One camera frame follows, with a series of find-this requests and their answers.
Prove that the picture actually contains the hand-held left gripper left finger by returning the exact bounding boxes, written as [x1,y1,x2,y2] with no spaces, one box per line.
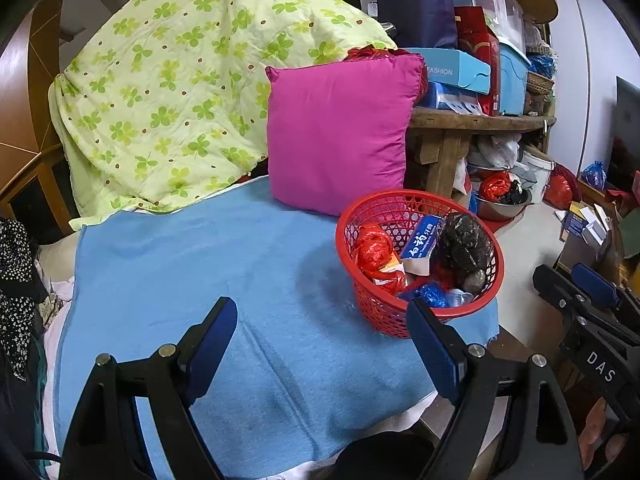
[59,296,238,480]

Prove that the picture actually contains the light blue cardboard box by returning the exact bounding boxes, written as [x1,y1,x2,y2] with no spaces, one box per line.
[400,47,493,96]

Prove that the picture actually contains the open cardboard box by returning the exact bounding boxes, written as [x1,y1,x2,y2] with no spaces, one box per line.
[552,200,626,271]

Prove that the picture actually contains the dark flat screen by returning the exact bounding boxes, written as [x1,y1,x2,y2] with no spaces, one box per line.
[612,76,640,196]

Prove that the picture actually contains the wooden chair frame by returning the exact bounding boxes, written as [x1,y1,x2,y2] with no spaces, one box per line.
[0,10,81,241]

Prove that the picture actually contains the blue toothpaste box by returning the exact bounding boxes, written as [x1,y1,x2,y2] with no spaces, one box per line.
[400,214,448,277]

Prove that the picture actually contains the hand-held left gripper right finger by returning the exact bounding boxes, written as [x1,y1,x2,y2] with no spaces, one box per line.
[406,298,586,480]

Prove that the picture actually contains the black white dotted cloth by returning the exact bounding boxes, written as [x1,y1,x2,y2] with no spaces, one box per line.
[0,217,48,383]

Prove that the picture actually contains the light blue blanket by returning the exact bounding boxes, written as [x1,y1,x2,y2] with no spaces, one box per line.
[52,175,501,478]

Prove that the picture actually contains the black plastic bag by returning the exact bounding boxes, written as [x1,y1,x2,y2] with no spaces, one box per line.
[436,211,493,293]
[502,180,528,206]

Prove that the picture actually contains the white plastic bag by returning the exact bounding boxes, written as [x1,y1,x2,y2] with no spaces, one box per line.
[475,132,523,171]

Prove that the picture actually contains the blue plastic bin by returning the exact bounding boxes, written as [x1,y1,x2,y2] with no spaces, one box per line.
[497,42,532,117]

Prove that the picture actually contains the white blue box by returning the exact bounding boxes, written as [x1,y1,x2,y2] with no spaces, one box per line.
[427,82,483,116]

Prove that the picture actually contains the red gift box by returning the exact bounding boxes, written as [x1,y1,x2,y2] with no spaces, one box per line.
[452,6,502,116]

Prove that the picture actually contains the beige cushion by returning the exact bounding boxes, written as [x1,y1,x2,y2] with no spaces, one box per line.
[37,232,81,281]

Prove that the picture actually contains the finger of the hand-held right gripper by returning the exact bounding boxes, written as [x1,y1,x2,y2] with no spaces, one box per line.
[571,262,640,313]
[532,264,601,326]

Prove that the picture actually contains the woven basket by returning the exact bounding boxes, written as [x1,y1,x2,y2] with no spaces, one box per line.
[526,71,555,96]

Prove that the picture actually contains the red plastic bag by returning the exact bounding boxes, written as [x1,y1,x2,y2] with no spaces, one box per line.
[342,45,401,63]
[542,162,583,211]
[352,223,408,296]
[479,171,513,203]

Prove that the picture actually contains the floral patterned cloth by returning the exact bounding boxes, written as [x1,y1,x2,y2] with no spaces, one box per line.
[37,292,66,328]

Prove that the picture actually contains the metal basin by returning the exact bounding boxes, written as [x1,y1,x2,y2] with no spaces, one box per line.
[472,187,533,222]

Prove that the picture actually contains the blue plastic bag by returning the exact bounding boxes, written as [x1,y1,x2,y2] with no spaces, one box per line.
[580,160,608,191]
[527,52,557,77]
[407,282,476,309]

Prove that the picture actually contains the teal cloth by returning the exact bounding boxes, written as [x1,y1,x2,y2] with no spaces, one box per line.
[32,340,51,461]

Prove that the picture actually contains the red plastic basket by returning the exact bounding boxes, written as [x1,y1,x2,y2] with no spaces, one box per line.
[335,190,505,339]

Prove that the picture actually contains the white plastic bucket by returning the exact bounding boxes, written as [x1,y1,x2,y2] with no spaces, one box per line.
[520,149,556,205]

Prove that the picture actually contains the green clover print quilt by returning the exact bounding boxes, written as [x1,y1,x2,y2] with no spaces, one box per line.
[49,0,401,226]

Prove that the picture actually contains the red white carton box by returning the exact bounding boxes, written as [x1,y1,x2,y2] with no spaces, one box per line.
[372,255,406,281]

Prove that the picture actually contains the navy bag orange handles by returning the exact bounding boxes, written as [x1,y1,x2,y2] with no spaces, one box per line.
[370,0,458,51]

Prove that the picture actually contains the person's right hand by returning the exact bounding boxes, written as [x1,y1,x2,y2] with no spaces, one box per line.
[579,397,623,466]

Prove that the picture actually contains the wooden table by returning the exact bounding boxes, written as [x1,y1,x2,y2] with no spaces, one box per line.
[404,105,557,206]

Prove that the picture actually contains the magenta pillow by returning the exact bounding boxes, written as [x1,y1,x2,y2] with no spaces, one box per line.
[265,52,427,218]

